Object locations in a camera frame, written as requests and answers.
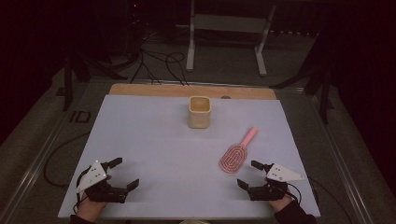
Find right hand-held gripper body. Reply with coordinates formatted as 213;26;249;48
247;162;307;202

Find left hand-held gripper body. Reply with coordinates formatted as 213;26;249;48
76;160;129;204

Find pink hairbrush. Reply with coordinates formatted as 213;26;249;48
219;126;259;175

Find beige square cup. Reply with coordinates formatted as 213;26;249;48
187;95;212;130

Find person's right hand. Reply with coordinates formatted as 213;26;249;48
268;193;295;214

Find person's left hand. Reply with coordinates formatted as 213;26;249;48
76;193;108;223

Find white table mat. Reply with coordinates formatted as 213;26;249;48
57;94;321;220

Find wooden table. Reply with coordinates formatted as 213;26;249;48
108;82;277;101

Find black stand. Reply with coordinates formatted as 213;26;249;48
55;54;129;112
268;60;335;125

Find white metal stand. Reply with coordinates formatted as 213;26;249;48
185;0;277;77

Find right hand-held gripper cable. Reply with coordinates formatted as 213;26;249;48
285;182;303;205

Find hand-held gripper cable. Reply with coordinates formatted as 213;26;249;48
72;167;92;215
285;182;303;205

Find left hand-held gripper cable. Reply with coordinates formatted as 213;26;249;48
72;167;92;215

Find black rectangular bracket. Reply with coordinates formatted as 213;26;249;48
69;109;92;124

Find black floor cable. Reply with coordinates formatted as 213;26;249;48
307;176;355;224
43;132;92;189

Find black floor cables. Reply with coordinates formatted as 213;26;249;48
130;29;190;87

